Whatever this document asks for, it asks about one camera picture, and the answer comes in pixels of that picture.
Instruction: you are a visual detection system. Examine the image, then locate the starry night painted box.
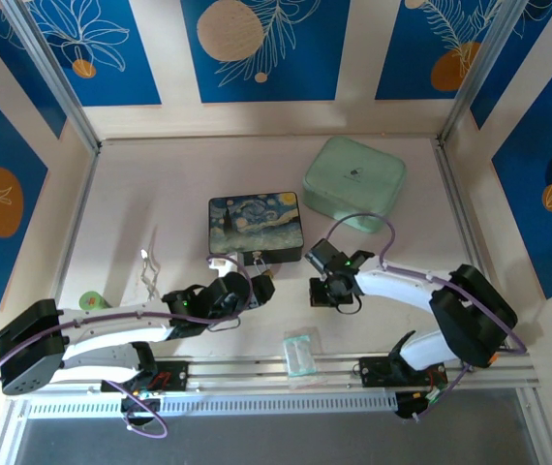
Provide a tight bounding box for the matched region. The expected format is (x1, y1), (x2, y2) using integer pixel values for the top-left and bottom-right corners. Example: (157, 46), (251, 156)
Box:
(207, 191), (304, 267)

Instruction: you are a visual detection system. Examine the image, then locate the green cylindrical roll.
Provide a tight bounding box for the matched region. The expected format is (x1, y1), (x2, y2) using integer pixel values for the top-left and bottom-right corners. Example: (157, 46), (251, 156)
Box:
(77, 289), (108, 312)

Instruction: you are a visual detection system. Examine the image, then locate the white slotted cable duct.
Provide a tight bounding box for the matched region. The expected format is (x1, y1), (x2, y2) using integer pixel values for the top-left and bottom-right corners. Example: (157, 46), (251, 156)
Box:
(23, 389), (399, 420)

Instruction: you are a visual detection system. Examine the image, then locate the aluminium mounting rail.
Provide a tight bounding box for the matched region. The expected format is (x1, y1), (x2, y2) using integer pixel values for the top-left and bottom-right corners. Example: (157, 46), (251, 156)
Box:
(153, 355), (541, 389)

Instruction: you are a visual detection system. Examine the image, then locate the clear twisted plastic strip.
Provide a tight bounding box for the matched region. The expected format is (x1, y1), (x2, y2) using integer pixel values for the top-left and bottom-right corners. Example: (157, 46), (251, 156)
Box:
(138, 246), (164, 302)

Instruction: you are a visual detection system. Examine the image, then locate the aluminium table edge rail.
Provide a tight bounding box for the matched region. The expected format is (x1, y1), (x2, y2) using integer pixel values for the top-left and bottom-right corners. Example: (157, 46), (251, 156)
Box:
(431, 139), (488, 275)

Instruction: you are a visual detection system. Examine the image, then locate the clear plastic bag with parts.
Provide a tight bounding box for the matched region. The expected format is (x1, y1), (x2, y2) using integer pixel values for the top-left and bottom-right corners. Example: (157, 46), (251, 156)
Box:
(282, 326), (324, 389)

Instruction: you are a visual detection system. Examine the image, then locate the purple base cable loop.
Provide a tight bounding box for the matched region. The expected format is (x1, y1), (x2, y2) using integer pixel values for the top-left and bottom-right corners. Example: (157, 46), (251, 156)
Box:
(122, 382), (169, 441)

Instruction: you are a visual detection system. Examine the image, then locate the aluminium frame post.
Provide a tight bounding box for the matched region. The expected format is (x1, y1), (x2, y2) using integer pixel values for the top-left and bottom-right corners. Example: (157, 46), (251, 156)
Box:
(437, 0), (533, 146)
(0, 0), (102, 152)

